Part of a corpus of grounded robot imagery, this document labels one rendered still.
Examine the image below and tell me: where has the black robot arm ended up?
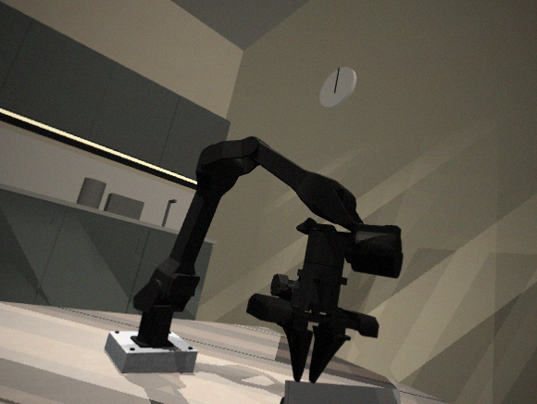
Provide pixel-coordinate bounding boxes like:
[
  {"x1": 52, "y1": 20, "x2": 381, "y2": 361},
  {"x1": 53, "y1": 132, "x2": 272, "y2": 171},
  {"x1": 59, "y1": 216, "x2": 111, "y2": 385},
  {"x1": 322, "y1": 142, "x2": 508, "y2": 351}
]
[{"x1": 131, "y1": 136, "x2": 404, "y2": 347}]

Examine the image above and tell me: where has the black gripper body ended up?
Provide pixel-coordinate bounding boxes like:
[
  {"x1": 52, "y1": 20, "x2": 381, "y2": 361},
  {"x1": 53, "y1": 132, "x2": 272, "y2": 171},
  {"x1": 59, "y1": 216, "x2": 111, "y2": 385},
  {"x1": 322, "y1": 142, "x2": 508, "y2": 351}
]
[{"x1": 246, "y1": 262, "x2": 380, "y2": 338}]

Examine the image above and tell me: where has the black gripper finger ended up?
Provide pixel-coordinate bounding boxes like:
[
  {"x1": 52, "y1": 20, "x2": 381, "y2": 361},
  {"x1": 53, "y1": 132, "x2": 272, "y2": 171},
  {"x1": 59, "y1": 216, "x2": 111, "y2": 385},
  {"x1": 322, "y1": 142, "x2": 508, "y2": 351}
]
[
  {"x1": 309, "y1": 325, "x2": 351, "y2": 383},
  {"x1": 277, "y1": 323, "x2": 314, "y2": 382}
]

